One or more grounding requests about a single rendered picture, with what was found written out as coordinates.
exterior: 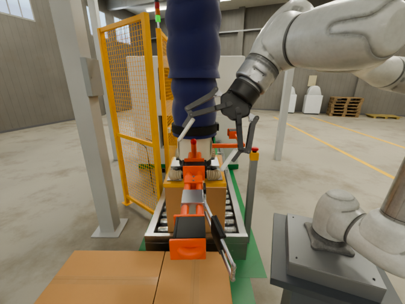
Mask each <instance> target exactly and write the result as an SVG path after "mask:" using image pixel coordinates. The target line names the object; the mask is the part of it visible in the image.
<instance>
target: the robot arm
mask: <svg viewBox="0 0 405 304"><path fill-rule="evenodd" d="M404 45H405V0H336V1H332V2H329V3H326V4H323V5H320V6H317V7H315V8H314V7H313V5H312V4H311V3H310V2H309V1H307V0H290V1H288V2H287V3H285V4H284V5H283V6H281V7H280V8H279V9H278V10H277V11H276V12H275V13H274V14H273V15H272V16H271V18H270V19H269V20H268V21H267V23H266V24H265V26H264V27H263V28H262V30H261V32H260V33H259V35H258V36H257V38H256V39H255V41H254V43H253V46H252V48H251V51H250V53H249V54H248V56H247V57H246V59H245V61H244V62H243V63H242V65H241V66H240V68H239V69H238V71H237V72H236V79H235V80H234V81H233V83H232V85H231V86H230V87H229V89H228V90H227V91H226V93H222V92H221V91H220V90H219V89H218V87H214V88H213V89H212V91H211V92H210V93H208V94H207V95H204V96H203V97H201V98H200V99H198V100H196V101H194V102H192V103H191V104H189V105H187V106H186V107H185V108H184V109H185V111H186V112H187V114H188V117H187V118H186V120H185V121H184V122H183V125H182V127H184V130H183V132H182V133H181V135H180V136H179V138H178V139H177V141H178V142H179V141H181V140H182V139H183V138H184V136H185V134H186V133H187V131H188V130H189V129H190V127H191V126H192V124H193V123H194V121H195V119H194V117H197V116H201V115H205V114H208V113H212V112H216V111H219V110H220V111H221V113H222V114H223V115H225V116H227V117H228V118H229V119H230V120H232V121H236V134H237V148H234V149H233V151H232V152H231V153H230V155H229V156H228V157H227V159H226V160H225V162H224V163H223V164H222V166H221V167H220V170H221V171H222V172H223V171H224V169H225V168H226V167H227V165H228V164H229V163H230V161H232V162H235V161H236V160H237V158H238V157H239V156H240V154H241V153H246V154H250V153H251V149H252V144H253V138H254V131H255V127H256V124H257V122H258V120H259V116H256V115H253V114H252V113H250V110H251V108H252V106H253V105H254V104H255V102H256V101H257V100H258V98H259V96H260V95H263V94H264V93H265V92H266V91H267V89H268V88H269V87H270V86H271V84H272V83H273V82H274V81H275V80H276V78H277V76H278V75H279V74H280V72H281V71H287V70H290V69H293V68H305V69H312V70H316V71H318V72H328V73H352V74H353V75H355V76H357V77H359V78H360V79H362V80H364V81H365V82H367V83H368V84H370V85H371V86H374V87H376V88H378V89H381V90H386V91H390V92H396V93H402V94H405V57H400V56H394V55H395V54H396V53H397V52H398V51H399V50H400V49H401V48H402V47H403V46H404ZM213 97H214V98H217V97H221V103H220V104H218V105H215V106H212V107H208V108H205V109H201V110H197V111H194V112H193V111H192V110H193V109H194V108H196V107H198V106H200V105H202V104H203V103H205V102H207V101H208V100H210V99H212V98H213ZM244 117H249V120H248V121H249V122H250V124H249V127H248V134H247V139H246V145H245V148H244V147H243V134H242V118H244ZM304 226H305V227H306V229H307V233H308V235H309V238H310V242H311V248H312V249H314V250H323V251H328V252H334V253H340V254H344V255H348V256H351V257H354V255H355V252H354V250H355V251H356V252H358V253H359V254H361V255H362V256H363V257H364V258H366V259H367V260H369V261H370V262H372V263H373V264H375V265H376V266H378V267H379V268H381V269H382V270H384V271H387V272H388V273H390V274H393V275H395V276H398V277H400V278H402V279H405V157H404V159H403V161H402V163H401V165H400V167H399V169H398V171H397V174H396V176H395V178H394V180H393V182H392V184H391V187H390V188H389V190H388V193H387V195H386V197H385V199H384V202H383V204H382V206H381V207H380V208H377V209H373V210H371V211H370V212H369V213H368V214H367V213H366V212H365V211H364V210H363V209H362V208H361V207H360V203H359V202H358V200H357V199H356V197H355V196H353V195H352V194H350V193H349V192H347V191H344V190H341V189H331V190H329V191H327V192H326V193H324V194H323V195H322V196H321V197H320V199H319V200H318V202H317V204H316V207H315V211H314V214H313V221H312V223H310V222H304ZM351 247H352V248H353V249H354V250H353V249H352V248H351Z"/></svg>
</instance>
